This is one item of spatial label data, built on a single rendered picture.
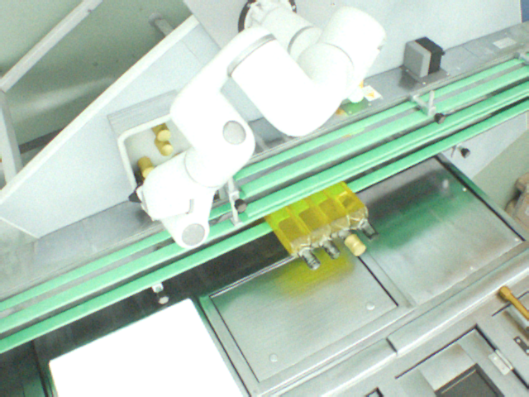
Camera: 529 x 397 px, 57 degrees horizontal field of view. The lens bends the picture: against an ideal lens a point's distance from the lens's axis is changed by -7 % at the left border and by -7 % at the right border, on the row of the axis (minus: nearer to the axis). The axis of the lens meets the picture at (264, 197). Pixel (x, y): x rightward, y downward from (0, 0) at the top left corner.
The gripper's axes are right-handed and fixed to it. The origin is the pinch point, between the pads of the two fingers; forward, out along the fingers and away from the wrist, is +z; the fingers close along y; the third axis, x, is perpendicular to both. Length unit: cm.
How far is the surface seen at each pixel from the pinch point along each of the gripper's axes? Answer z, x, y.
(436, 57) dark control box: -6, 5, 88
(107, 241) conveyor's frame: 0.7, -11.7, -15.2
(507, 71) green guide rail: -13, -4, 112
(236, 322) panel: -20.1, -36.3, 5.4
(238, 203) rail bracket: -17.6, -5.3, 14.3
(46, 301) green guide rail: -5.9, -16.0, -34.4
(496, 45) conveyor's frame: -4, 1, 118
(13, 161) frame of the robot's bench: 23.1, 8.2, -29.5
